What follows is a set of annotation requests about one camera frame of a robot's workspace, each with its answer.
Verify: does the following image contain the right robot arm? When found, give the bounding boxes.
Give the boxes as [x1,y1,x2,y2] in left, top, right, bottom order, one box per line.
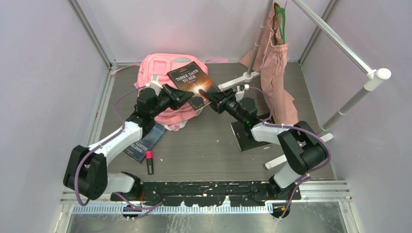
[199,90,331,200]

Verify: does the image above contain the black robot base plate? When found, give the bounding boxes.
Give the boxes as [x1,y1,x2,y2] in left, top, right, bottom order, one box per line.
[110,181,301,207]

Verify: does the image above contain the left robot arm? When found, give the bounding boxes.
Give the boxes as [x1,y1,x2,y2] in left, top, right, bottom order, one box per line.
[63,84,194,206]

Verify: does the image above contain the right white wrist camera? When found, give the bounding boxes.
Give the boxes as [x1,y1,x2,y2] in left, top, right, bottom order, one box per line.
[235,84,250,101]

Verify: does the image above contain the Moon and Sixpence book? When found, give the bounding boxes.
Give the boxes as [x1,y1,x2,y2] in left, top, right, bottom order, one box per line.
[230,113,270,151]

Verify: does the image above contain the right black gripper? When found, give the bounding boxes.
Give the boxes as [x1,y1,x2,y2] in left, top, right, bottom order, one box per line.
[203,88,246,124]

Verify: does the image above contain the Three Days to See book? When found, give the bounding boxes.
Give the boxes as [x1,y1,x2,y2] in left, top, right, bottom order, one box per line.
[167,61,220,111]

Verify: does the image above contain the pink student backpack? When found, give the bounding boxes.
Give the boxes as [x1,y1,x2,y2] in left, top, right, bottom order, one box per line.
[134,53,210,132]

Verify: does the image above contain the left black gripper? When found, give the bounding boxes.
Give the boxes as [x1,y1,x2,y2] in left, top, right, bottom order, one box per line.
[150,84,194,118]

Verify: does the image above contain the Nineteen Eighty-Four blue book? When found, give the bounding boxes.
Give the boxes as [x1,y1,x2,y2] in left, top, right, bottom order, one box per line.
[122,123,166,164]

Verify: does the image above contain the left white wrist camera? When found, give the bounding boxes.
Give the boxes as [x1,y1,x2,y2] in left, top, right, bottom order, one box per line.
[145,75,162,96]

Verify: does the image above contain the pink capped black marker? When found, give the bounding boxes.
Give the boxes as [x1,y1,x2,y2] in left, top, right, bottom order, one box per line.
[146,151,154,175]

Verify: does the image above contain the green clothes hanger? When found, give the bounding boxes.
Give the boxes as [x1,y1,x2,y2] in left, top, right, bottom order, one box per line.
[275,3,287,44]

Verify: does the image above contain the white metal clothes rack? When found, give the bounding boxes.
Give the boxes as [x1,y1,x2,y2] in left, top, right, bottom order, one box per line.
[219,0,392,169]

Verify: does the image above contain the pink hanging trousers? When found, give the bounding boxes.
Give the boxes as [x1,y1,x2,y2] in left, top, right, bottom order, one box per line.
[239,2,298,124]

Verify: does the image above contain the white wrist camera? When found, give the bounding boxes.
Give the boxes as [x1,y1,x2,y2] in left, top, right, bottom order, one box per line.
[235,84,250,101]
[145,75,162,96]

